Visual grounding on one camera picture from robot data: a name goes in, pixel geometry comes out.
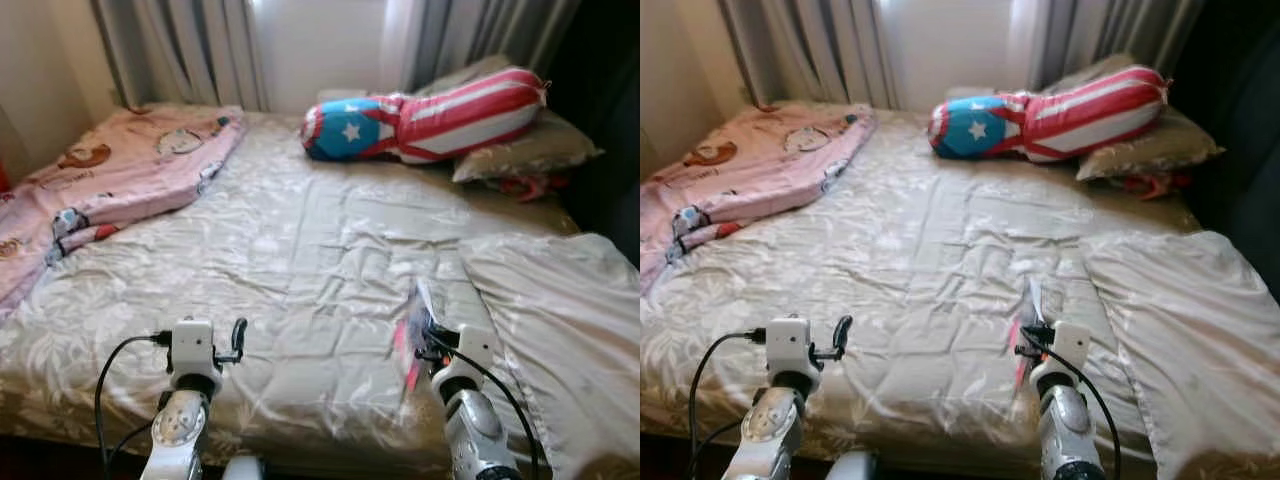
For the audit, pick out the colourful manga book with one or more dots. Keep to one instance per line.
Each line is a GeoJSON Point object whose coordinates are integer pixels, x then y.
{"type": "Point", "coordinates": [415, 330]}
{"type": "Point", "coordinates": [1030, 310]}

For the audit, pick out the large floral grey pillow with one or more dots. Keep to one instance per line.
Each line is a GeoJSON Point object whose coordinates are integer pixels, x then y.
{"type": "Point", "coordinates": [1190, 330]}
{"type": "Point", "coordinates": [560, 330]}

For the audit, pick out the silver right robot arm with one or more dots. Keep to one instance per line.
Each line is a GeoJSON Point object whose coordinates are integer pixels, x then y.
{"type": "Point", "coordinates": [470, 430]}
{"type": "Point", "coordinates": [1065, 430]}

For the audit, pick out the bed with floral grey sheet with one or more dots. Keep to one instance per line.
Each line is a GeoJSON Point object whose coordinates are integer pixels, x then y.
{"type": "Point", "coordinates": [900, 260]}
{"type": "Point", "coordinates": [280, 260]}

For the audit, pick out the grey robot leg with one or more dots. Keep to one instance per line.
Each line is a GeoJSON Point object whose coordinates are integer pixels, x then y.
{"type": "Point", "coordinates": [243, 470]}
{"type": "Point", "coordinates": [852, 468]}

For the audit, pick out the red crumpled cloth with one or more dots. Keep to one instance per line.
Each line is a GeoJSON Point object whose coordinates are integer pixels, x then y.
{"type": "Point", "coordinates": [1150, 185]}
{"type": "Point", "coordinates": [530, 185]}

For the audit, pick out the pink cartoon print blanket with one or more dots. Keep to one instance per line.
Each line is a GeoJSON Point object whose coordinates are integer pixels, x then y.
{"type": "Point", "coordinates": [760, 165]}
{"type": "Point", "coordinates": [130, 170]}

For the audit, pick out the small taupe pillow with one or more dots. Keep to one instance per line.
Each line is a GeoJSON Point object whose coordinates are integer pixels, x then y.
{"type": "Point", "coordinates": [1165, 148]}
{"type": "Point", "coordinates": [540, 150]}

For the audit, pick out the Captain America bolster pillow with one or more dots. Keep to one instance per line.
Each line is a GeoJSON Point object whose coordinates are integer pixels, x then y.
{"type": "Point", "coordinates": [1085, 112]}
{"type": "Point", "coordinates": [460, 115]}

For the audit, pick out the black padded chair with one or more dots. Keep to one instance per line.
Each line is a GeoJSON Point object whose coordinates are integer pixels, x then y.
{"type": "Point", "coordinates": [610, 130]}
{"type": "Point", "coordinates": [1250, 130]}

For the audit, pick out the grey pleated curtain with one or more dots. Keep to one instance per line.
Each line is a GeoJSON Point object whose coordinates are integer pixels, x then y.
{"type": "Point", "coordinates": [180, 50]}
{"type": "Point", "coordinates": [1110, 30]}
{"type": "Point", "coordinates": [480, 30]}
{"type": "Point", "coordinates": [805, 50]}

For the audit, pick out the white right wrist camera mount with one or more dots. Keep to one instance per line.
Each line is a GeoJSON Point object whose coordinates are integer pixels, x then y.
{"type": "Point", "coordinates": [475, 345]}
{"type": "Point", "coordinates": [1070, 345]}

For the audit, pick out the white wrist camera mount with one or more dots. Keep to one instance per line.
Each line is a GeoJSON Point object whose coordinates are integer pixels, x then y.
{"type": "Point", "coordinates": [1070, 345]}
{"type": "Point", "coordinates": [790, 340]}
{"type": "Point", "coordinates": [192, 342]}
{"type": "Point", "coordinates": [475, 345]}

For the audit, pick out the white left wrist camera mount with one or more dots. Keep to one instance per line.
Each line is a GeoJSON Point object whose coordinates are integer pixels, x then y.
{"type": "Point", "coordinates": [192, 342]}
{"type": "Point", "coordinates": [790, 340]}

